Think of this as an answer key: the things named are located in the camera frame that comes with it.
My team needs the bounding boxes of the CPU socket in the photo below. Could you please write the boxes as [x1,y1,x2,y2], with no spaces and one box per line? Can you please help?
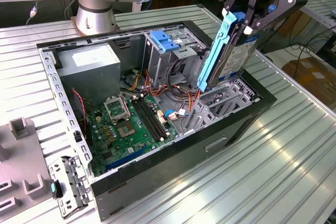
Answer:
[116,120,138,138]

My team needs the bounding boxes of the grey parts rack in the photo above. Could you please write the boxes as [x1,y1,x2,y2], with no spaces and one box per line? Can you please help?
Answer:
[0,118,53,224]

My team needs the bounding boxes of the black open PC case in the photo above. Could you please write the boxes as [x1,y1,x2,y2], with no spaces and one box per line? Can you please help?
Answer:
[36,20,278,222]

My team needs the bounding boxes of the yellow black wire bundle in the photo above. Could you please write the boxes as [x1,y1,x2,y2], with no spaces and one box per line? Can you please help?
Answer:
[120,69,144,94]

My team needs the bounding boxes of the black RAM slot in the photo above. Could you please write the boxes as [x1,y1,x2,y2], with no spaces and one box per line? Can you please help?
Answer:
[134,97,164,142]
[138,96,167,141]
[131,97,160,143]
[141,95,171,140]

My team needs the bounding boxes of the grey metal disk bay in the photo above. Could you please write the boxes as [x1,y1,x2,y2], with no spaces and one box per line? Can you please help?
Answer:
[181,50,262,136]

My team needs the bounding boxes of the blue plastic drive latch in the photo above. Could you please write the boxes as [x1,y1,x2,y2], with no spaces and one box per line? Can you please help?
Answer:
[150,31,181,53]

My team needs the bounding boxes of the hard disk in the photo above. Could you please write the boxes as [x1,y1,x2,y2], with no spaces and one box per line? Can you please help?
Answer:
[196,8,260,92]

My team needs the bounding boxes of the blue expansion slot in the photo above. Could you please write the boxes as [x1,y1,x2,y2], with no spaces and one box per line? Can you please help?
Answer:
[104,145,148,171]

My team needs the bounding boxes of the metal socket cover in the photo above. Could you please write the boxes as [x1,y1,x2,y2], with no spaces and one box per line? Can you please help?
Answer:
[103,95,131,124]

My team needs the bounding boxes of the red black twisted fan wire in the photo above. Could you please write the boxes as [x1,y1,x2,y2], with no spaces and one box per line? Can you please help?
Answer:
[71,89,89,130]

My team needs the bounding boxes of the large flat cardboard box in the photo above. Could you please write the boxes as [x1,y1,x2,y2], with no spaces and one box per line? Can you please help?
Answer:
[282,56,336,104]

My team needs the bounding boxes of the black case fan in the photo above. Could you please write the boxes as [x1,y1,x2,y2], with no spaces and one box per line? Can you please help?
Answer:
[70,87,93,146]

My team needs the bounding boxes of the black latch with blue tab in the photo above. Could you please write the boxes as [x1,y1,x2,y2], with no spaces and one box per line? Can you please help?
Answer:
[49,179,64,199]

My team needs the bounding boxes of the grey metal drive cage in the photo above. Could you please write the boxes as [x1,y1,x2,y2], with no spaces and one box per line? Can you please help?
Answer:
[143,28,208,91]

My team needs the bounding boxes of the blue wire with pale plug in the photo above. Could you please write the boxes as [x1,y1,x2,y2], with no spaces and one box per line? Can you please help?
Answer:
[165,109,190,122]

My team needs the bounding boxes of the grey metal slot bracket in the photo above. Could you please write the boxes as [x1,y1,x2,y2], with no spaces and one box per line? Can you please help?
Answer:
[48,155,93,220]

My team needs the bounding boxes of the grey power supply unit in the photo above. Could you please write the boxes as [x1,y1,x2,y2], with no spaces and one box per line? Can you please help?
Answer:
[56,43,122,104]

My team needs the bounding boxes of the green motherboard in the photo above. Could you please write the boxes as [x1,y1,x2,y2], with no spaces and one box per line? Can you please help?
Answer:
[86,94,182,177]

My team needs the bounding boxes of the orange red wire bundle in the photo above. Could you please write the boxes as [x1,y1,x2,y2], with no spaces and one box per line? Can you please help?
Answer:
[143,73,205,113]

